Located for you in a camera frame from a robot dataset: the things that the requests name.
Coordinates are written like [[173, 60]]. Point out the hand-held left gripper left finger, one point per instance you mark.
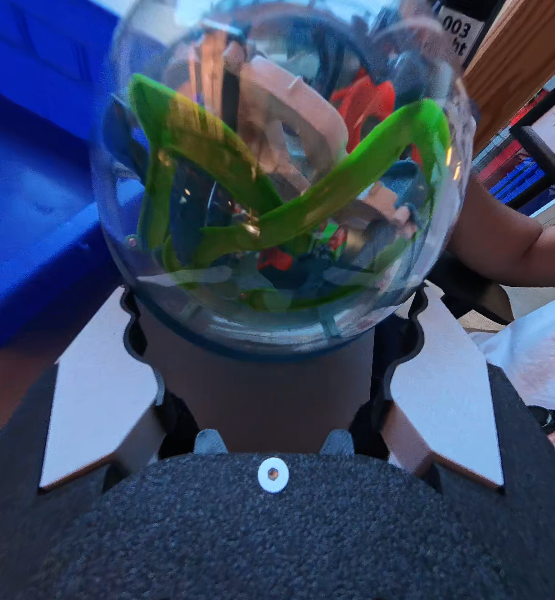
[[90, 398]]

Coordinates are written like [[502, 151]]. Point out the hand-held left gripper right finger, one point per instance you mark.
[[446, 403]]

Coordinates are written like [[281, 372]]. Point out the clear plastic maze ball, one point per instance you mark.
[[282, 187]]

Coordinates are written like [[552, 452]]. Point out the person's right forearm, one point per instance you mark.
[[507, 243]]

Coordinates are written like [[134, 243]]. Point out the wooden pillar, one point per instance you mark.
[[530, 56]]

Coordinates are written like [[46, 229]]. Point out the blue plastic bin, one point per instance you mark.
[[33, 211]]

